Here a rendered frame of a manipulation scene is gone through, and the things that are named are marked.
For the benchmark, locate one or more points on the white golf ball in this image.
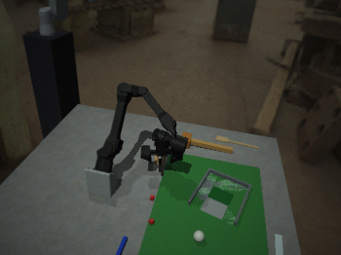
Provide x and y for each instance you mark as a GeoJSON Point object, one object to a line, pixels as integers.
{"type": "Point", "coordinates": [199, 236]}

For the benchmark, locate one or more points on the blue long bar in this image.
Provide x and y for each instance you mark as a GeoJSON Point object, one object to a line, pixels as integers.
{"type": "Point", "coordinates": [122, 245]}

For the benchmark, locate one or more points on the wooden mallet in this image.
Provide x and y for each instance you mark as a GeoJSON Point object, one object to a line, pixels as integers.
{"type": "Point", "coordinates": [205, 144]}

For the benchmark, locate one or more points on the green putting mat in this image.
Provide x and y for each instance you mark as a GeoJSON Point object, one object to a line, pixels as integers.
{"type": "Point", "coordinates": [176, 221]}

